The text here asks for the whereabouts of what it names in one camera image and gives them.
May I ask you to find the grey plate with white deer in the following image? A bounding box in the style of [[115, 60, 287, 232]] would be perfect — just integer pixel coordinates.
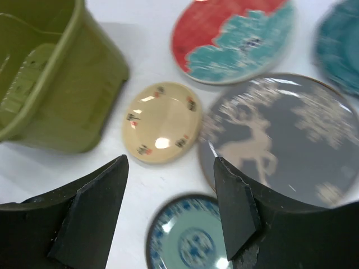
[[199, 73, 358, 208]]

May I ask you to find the red plate with teal flower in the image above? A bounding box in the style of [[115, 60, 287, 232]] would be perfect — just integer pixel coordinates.
[[171, 1, 295, 85]]

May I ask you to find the green plastic bin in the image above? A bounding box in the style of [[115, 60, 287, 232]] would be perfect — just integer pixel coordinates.
[[1, 1, 129, 154]]

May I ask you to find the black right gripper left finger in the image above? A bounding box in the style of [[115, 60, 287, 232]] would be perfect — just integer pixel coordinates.
[[1, 155, 129, 268]]

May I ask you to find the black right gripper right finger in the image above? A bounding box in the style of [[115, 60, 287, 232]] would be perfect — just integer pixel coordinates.
[[214, 157, 358, 268]]

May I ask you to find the blue patterned small plate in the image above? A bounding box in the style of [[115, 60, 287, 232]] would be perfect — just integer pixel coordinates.
[[145, 193, 233, 269]]

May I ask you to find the small cream plate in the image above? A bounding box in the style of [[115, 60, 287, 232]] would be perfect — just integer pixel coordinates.
[[122, 82, 202, 164]]

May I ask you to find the teal scalloped plate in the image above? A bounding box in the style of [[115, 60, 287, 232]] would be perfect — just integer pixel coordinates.
[[315, 1, 358, 98]]

